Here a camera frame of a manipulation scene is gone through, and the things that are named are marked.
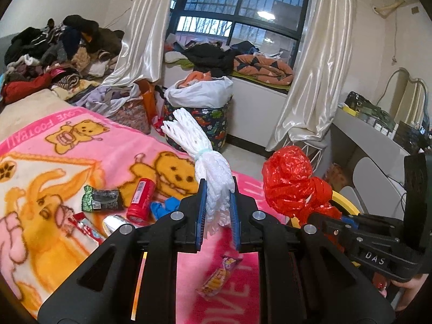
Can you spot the dinosaur print basket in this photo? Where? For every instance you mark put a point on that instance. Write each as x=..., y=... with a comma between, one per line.
x=202, y=125

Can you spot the cream satin curtain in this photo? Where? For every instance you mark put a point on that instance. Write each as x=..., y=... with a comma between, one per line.
x=145, y=33
x=320, y=57

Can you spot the pink printed blanket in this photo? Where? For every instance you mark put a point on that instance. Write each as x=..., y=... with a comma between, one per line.
x=50, y=182

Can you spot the blue plastic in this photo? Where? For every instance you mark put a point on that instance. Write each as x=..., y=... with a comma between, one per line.
x=162, y=207

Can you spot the barred window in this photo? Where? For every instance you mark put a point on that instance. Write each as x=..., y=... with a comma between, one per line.
x=243, y=3

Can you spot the dark bag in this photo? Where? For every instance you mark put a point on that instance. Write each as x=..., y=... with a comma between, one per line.
x=364, y=106

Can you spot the white pillow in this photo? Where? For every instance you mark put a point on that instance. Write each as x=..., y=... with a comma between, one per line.
x=173, y=56

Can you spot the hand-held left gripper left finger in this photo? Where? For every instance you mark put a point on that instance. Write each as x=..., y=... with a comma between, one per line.
x=202, y=209

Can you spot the white chair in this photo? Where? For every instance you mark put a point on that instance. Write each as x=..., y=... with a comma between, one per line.
x=374, y=179

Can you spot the green mat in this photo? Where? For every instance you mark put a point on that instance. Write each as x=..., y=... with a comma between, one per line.
x=270, y=86

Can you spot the white foam net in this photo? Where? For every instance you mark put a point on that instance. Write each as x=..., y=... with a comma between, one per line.
x=202, y=148

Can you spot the white desk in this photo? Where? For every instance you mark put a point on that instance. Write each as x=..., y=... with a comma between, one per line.
x=364, y=131

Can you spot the beige bed cover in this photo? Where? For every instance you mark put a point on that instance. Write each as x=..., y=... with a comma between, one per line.
x=23, y=111

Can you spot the orange triangle pattern quilt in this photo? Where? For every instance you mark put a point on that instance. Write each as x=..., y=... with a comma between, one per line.
x=263, y=67

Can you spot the black green snack wrapper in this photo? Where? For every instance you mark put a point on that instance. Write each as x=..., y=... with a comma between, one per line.
x=101, y=199

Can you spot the framed mirror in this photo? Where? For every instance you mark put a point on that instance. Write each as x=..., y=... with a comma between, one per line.
x=405, y=91

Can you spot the pile of clothes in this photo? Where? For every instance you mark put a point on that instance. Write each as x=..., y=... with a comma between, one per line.
x=60, y=54

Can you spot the floral patterned bag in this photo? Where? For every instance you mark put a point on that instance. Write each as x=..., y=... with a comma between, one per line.
x=131, y=114

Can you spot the yellow bin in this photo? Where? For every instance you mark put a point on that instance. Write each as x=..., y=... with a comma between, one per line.
x=347, y=202

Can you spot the orange bag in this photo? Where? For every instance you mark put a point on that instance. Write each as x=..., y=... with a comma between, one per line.
x=148, y=98

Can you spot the black garment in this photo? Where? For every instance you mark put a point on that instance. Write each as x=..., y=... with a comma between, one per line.
x=206, y=57

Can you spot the person's right hand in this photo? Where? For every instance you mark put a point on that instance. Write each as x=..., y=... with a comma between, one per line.
x=416, y=288

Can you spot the orange cloth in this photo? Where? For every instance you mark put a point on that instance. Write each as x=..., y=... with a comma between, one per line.
x=194, y=77

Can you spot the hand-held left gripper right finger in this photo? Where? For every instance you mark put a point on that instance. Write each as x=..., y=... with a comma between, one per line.
x=234, y=216

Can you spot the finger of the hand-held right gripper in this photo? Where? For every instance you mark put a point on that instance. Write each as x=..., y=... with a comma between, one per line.
x=332, y=226
x=374, y=221

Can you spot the red can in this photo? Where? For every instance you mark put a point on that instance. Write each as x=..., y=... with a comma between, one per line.
x=141, y=199

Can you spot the lavender grey garment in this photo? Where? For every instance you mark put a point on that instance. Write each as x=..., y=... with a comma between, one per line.
x=101, y=98

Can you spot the silver wrapper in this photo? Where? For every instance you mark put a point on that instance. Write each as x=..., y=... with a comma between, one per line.
x=116, y=224

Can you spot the yellow pink candy packet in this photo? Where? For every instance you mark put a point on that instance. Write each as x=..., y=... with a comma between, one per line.
x=219, y=275

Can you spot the red plastic bag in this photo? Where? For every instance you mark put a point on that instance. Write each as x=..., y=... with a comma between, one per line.
x=290, y=182

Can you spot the white bag liner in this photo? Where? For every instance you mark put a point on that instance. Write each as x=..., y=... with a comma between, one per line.
x=202, y=91

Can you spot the red white wrapper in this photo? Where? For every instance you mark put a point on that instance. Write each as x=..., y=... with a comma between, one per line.
x=86, y=227

